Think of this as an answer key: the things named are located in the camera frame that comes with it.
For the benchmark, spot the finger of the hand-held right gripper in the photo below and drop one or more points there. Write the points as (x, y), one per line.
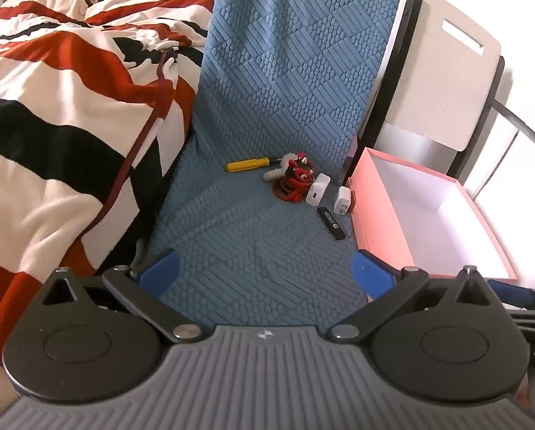
(516, 291)

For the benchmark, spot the red black figurine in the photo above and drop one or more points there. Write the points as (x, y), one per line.
(294, 179)

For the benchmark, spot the black stick device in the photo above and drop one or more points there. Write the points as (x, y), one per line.
(332, 221)

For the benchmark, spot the black curved metal rail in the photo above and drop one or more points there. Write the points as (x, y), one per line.
(522, 121)

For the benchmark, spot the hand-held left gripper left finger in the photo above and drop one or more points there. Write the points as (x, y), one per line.
(162, 269)

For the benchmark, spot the blue textured mat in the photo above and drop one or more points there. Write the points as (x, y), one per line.
(272, 98)

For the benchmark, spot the red black white striped blanket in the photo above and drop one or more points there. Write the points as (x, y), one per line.
(61, 121)

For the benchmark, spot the white plush toy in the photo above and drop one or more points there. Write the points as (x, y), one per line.
(278, 165)

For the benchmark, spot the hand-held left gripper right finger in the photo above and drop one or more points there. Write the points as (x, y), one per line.
(371, 273)

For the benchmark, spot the pink cardboard box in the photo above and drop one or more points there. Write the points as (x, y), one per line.
(422, 215)

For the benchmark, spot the white charger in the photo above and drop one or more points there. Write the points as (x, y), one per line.
(342, 200)
(317, 191)

